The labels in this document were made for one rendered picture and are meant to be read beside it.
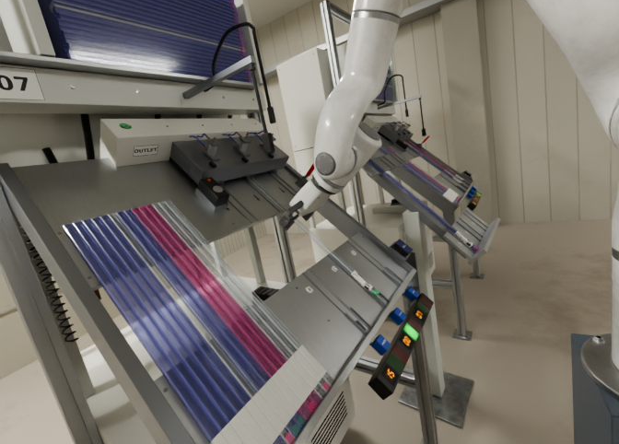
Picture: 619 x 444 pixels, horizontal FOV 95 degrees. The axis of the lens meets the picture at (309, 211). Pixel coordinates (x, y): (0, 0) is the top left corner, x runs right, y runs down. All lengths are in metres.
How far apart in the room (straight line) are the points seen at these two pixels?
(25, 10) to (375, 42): 0.64
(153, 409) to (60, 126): 0.71
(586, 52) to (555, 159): 3.19
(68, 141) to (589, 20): 1.02
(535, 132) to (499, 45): 0.92
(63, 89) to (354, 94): 0.60
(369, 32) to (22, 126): 0.79
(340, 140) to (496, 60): 3.20
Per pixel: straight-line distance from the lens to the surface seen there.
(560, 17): 0.54
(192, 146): 0.84
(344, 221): 0.93
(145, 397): 0.48
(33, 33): 0.80
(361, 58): 0.61
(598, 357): 0.68
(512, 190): 3.71
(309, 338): 0.59
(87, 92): 0.83
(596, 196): 3.85
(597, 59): 0.56
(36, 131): 0.95
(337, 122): 0.55
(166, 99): 0.90
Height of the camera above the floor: 1.10
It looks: 10 degrees down
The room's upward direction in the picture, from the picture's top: 11 degrees counter-clockwise
